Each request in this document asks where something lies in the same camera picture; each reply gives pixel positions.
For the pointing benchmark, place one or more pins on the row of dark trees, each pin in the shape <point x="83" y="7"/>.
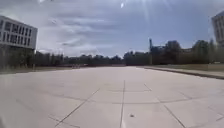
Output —
<point x="100" y="60"/>

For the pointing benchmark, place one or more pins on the pale concrete slab pavement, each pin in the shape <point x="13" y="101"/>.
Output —
<point x="110" y="86"/>

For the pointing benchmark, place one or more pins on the distant building with tower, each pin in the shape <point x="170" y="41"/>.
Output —
<point x="156" y="50"/>

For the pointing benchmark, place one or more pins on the grass strip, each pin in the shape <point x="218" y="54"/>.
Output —
<point x="200" y="66"/>

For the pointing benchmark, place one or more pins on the white building with window rows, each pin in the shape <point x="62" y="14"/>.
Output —
<point x="16" y="32"/>

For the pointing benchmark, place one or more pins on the tall pale building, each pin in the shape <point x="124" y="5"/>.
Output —
<point x="219" y="28"/>

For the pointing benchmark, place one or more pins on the low concrete kerb wall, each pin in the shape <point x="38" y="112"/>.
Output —
<point x="186" y="71"/>

